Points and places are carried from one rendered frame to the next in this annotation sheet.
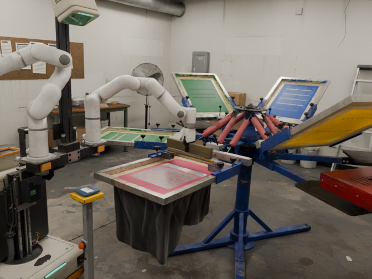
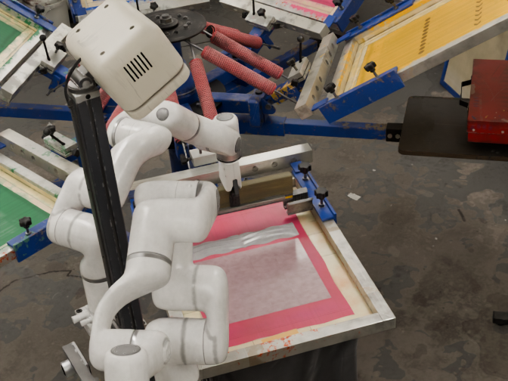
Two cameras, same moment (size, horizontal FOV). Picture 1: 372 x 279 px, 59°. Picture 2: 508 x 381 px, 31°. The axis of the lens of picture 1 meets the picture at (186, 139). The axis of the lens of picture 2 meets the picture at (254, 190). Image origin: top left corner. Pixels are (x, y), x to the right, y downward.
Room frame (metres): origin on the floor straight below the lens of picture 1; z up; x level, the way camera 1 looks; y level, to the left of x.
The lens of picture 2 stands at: (0.70, 1.76, 2.72)
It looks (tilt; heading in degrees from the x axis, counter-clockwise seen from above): 35 degrees down; 309
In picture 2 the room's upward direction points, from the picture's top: 5 degrees counter-clockwise
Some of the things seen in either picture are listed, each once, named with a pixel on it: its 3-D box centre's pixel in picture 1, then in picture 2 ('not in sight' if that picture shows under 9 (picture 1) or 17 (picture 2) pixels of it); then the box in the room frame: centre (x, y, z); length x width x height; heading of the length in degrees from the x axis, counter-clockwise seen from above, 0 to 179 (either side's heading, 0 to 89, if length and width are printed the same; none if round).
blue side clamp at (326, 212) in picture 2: (226, 172); (313, 198); (2.08, -0.28, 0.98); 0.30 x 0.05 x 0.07; 142
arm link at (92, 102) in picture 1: (92, 106); (91, 244); (2.13, 0.62, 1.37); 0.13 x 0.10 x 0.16; 8
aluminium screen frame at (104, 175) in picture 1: (170, 171); (252, 262); (2.06, 0.09, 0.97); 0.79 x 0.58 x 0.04; 142
